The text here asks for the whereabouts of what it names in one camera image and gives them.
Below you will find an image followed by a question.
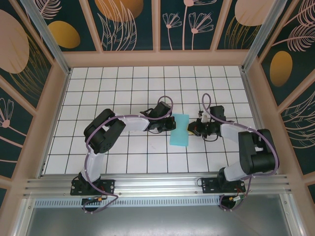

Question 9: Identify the light blue paper sheet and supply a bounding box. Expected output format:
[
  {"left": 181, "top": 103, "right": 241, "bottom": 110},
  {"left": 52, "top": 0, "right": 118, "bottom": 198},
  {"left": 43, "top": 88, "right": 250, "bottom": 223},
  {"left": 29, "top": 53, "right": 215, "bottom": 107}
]
[{"left": 169, "top": 113, "right": 190, "bottom": 148}]

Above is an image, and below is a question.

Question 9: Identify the grey metal sheet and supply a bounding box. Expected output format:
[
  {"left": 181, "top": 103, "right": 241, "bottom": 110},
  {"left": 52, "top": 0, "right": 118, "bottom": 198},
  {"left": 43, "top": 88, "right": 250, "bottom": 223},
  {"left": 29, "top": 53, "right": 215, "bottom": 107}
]
[{"left": 14, "top": 199, "right": 303, "bottom": 236}]

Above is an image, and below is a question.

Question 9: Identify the aluminium side rail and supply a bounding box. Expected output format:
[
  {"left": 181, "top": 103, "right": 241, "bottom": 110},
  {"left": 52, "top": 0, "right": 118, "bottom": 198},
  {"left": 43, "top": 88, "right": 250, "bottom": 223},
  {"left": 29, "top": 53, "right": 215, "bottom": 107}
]
[{"left": 240, "top": 70, "right": 278, "bottom": 176}]

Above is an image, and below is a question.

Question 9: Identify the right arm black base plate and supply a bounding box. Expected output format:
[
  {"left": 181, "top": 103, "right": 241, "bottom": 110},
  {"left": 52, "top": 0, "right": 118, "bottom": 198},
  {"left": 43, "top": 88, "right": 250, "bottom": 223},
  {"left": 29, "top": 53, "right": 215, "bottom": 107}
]
[{"left": 201, "top": 177, "right": 247, "bottom": 194}]

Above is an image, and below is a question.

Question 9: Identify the aluminium mounting rail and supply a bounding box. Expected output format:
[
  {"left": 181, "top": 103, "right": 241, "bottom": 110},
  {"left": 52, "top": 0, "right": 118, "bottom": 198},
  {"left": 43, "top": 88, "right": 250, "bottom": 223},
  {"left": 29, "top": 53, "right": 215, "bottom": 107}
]
[{"left": 23, "top": 173, "right": 292, "bottom": 197}]

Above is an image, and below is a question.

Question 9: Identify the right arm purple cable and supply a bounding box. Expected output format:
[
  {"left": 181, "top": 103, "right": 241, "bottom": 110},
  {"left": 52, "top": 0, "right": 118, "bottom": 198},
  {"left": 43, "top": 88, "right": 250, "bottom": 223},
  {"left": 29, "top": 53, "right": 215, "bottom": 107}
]
[{"left": 201, "top": 92, "right": 280, "bottom": 212}]

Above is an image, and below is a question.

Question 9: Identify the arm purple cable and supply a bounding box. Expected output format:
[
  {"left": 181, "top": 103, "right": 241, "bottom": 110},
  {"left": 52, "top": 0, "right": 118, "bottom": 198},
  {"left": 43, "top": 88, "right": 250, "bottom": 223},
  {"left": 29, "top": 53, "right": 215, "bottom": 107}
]
[
  {"left": 201, "top": 92, "right": 280, "bottom": 212},
  {"left": 82, "top": 95, "right": 174, "bottom": 214}
]

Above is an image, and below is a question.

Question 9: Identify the slotted grey cable duct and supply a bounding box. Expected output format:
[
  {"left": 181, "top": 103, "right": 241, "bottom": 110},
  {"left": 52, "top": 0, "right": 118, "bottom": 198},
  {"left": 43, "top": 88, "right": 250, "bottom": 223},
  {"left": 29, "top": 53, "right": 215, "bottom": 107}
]
[{"left": 33, "top": 196, "right": 223, "bottom": 208}]

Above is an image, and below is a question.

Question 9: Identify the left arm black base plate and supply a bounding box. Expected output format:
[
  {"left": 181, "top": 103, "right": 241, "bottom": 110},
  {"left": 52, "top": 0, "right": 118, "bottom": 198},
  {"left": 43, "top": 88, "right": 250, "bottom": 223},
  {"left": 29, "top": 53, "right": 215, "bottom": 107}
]
[{"left": 70, "top": 178, "right": 116, "bottom": 197}]

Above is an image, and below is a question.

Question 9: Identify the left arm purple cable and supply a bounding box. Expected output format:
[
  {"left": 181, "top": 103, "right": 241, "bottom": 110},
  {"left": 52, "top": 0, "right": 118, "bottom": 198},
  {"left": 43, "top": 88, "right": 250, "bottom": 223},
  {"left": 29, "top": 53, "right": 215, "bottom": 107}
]
[{"left": 82, "top": 95, "right": 174, "bottom": 214}]

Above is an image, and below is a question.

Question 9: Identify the aluminium frame post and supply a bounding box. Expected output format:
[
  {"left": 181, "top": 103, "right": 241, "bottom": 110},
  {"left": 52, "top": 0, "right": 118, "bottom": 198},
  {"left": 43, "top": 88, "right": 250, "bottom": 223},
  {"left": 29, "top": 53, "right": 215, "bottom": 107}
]
[
  {"left": 19, "top": 0, "right": 72, "bottom": 75},
  {"left": 241, "top": 0, "right": 288, "bottom": 72}
]

